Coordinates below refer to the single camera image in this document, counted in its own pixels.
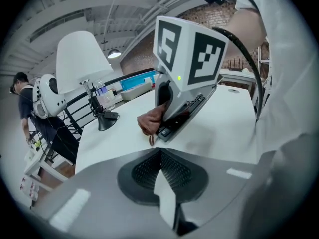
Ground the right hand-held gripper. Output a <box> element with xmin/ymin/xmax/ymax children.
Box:
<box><xmin>154</xmin><ymin>15</ymin><xmax>229</xmax><ymax>123</ymax></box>

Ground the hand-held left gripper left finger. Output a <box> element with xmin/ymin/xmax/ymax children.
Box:
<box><xmin>32</xmin><ymin>147</ymin><xmax>172</xmax><ymax>238</ymax></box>

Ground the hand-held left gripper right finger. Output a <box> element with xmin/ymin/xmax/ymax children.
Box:
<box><xmin>159</xmin><ymin>147</ymin><xmax>272</xmax><ymax>237</ymax></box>

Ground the brown cloth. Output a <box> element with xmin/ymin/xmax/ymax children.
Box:
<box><xmin>137</xmin><ymin>101</ymin><xmax>166</xmax><ymax>146</ymax></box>

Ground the dark grey keyboard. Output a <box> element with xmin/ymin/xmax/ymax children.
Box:
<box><xmin>156</xmin><ymin>93</ymin><xmax>207</xmax><ymax>143</ymax></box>

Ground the person's right forearm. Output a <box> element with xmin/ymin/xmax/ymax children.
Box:
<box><xmin>225</xmin><ymin>8</ymin><xmax>268</xmax><ymax>59</ymax></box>

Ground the blue plastic bin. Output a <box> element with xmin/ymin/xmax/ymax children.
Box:
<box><xmin>119</xmin><ymin>71</ymin><xmax>156</xmax><ymax>91</ymax></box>

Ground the black metal railing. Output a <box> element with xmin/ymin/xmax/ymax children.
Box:
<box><xmin>49</xmin><ymin>67</ymin><xmax>155</xmax><ymax>136</ymax></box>

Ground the black power adapter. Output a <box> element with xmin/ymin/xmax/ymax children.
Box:
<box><xmin>103</xmin><ymin>111</ymin><xmax>120</xmax><ymax>120</ymax></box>

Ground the white side table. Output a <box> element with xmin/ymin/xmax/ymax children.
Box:
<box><xmin>23</xmin><ymin>138</ymin><xmax>77</xmax><ymax>191</ymax></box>

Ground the clear water bottle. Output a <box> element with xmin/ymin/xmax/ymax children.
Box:
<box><xmin>95</xmin><ymin>80</ymin><xmax>116</xmax><ymax>110</ymax></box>

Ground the black router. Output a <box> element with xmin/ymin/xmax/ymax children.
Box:
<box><xmin>227</xmin><ymin>57</ymin><xmax>244</xmax><ymax>71</ymax></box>

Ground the white lamp shade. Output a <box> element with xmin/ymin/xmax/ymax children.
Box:
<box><xmin>56</xmin><ymin>30</ymin><xmax>120</xmax><ymax>132</ymax></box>

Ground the white hard-shell backpack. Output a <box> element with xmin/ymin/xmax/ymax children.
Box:
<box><xmin>32</xmin><ymin>74</ymin><xmax>67</xmax><ymax>120</ymax></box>

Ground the person's white shirt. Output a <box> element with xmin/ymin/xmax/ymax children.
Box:
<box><xmin>234</xmin><ymin>0</ymin><xmax>319</xmax><ymax>159</ymax></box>

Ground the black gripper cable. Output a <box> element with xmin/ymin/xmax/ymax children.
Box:
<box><xmin>211</xmin><ymin>26</ymin><xmax>264</xmax><ymax>122</ymax></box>

